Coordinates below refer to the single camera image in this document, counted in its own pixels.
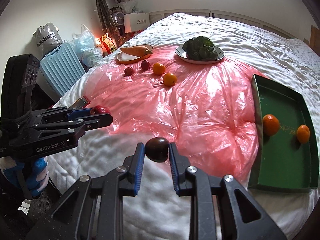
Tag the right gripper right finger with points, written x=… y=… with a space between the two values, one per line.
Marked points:
x=190 y=181

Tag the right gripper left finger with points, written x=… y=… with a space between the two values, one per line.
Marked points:
x=123 y=181

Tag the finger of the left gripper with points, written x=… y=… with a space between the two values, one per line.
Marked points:
x=77 y=113
x=97 y=121

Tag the dark purple plum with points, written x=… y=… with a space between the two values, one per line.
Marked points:
x=156 y=149

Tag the small red apple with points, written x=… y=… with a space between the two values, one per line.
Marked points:
x=129 y=71
x=145 y=65

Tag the orange mandarin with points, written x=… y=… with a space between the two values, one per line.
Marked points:
x=271 y=125

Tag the orange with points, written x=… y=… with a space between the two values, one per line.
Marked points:
x=169 y=79
x=158 y=68

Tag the orange mandarin tray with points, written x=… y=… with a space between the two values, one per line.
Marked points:
x=303 y=134

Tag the blue white gloved hand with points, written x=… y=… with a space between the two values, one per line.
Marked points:
x=35 y=181

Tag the smartphone in red case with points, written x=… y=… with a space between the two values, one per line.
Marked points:
x=81 y=103

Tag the white bed quilt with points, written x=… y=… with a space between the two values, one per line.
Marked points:
x=288 y=61

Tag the light blue suitcase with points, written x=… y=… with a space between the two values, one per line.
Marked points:
x=62 y=68

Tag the blue translucent plastic bag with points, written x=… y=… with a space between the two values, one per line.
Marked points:
x=85 y=47

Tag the pink plastic sheet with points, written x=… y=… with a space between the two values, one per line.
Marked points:
x=208 y=113

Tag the grey printed plastic bag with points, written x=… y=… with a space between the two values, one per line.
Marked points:
x=47 y=38

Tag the red yellow snack package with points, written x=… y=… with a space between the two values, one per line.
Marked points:
x=107 y=45

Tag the orange rimmed oval plate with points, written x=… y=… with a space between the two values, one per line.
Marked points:
x=127 y=59

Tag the green rectangular tray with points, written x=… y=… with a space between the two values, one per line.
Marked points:
x=282 y=163

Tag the plaid scarf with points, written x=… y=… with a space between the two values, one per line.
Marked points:
x=107 y=23

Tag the lower small fan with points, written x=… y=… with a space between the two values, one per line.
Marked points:
x=118 y=18

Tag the white paper box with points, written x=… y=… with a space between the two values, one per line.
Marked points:
x=137 y=21

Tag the white round plate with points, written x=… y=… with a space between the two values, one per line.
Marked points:
x=200 y=56

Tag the green leafy vegetable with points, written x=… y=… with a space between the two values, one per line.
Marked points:
x=198 y=42

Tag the wooden headboard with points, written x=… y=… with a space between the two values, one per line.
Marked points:
x=314 y=41

